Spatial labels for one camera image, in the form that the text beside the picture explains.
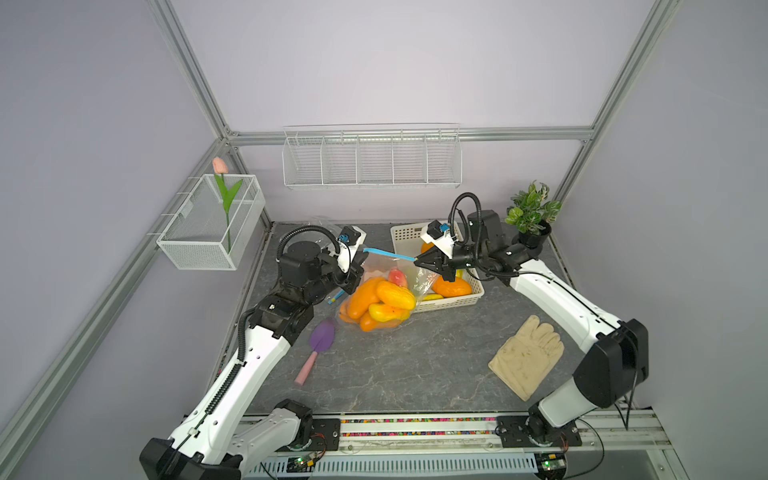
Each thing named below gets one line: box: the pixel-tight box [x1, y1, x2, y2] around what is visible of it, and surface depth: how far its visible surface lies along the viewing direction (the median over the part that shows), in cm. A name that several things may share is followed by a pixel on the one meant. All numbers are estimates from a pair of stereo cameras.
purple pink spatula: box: [294, 319, 335, 386], surface depth 92 cm
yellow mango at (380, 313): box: [369, 303, 411, 323], surface depth 82 cm
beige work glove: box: [488, 315, 565, 402], surface depth 86 cm
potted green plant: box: [505, 180, 562, 249], surface depth 91 cm
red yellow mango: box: [388, 268, 407, 288], surface depth 85 cm
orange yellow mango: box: [375, 281, 416, 310], surface depth 81 cm
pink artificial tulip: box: [212, 157, 243, 253], surface depth 82 cm
